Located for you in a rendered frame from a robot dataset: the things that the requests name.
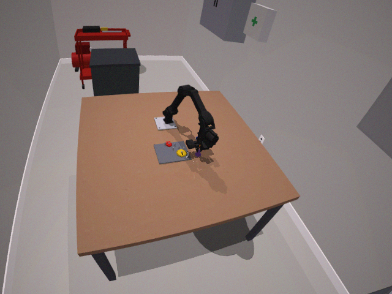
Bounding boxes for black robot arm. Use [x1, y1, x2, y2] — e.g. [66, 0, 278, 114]
[163, 85, 219, 150]

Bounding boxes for yellow gear with black stripe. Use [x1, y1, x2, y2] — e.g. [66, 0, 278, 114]
[176, 149, 187, 157]

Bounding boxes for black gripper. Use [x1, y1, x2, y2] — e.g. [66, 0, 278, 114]
[186, 132, 206, 152]

